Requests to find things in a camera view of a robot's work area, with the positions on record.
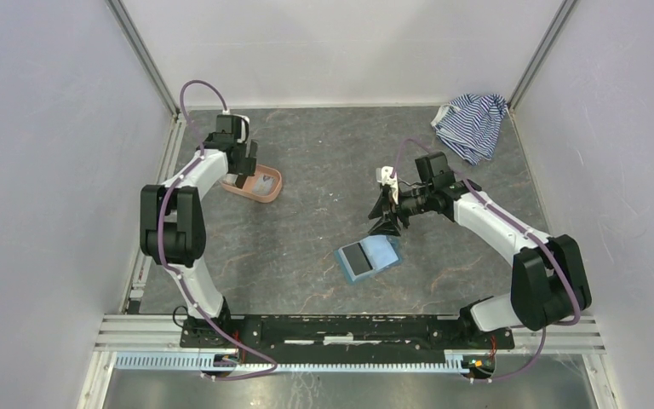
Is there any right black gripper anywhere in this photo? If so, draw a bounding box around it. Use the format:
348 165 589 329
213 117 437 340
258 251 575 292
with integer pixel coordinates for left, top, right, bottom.
368 185 433 238

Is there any teal card holder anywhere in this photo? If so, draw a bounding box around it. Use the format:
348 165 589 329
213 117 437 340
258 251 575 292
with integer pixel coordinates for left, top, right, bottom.
334 235 403 284

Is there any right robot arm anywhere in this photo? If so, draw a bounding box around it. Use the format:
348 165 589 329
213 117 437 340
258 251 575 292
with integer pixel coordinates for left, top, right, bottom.
369 153 592 348

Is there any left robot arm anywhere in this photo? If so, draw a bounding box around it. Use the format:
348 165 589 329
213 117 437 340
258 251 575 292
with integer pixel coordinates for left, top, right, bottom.
140 112 257 348

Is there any white VIP card in tray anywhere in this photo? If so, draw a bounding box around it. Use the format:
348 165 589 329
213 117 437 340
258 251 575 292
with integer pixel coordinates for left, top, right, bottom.
251 174 278 196

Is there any pink oval tray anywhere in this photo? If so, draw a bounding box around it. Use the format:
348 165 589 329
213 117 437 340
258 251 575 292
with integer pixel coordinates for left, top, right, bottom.
219 164 283 204

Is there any blue striped cloth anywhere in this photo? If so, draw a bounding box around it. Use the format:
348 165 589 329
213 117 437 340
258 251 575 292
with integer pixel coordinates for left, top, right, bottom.
430 94 508 165

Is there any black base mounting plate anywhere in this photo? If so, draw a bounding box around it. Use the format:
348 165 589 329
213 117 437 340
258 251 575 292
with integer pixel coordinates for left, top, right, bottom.
179 314 515 366

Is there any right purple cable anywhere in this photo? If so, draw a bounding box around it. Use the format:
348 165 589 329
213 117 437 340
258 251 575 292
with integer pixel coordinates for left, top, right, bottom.
392 138 582 383

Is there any purple cable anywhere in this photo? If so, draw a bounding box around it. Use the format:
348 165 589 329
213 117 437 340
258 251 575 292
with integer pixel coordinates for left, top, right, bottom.
156 79 278 382
392 138 582 383

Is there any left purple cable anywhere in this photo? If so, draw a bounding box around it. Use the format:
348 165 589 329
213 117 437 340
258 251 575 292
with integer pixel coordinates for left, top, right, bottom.
156 79 278 382

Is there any aluminium frame rail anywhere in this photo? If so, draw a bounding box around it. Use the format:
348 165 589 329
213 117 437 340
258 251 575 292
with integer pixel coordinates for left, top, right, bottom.
78 313 618 408

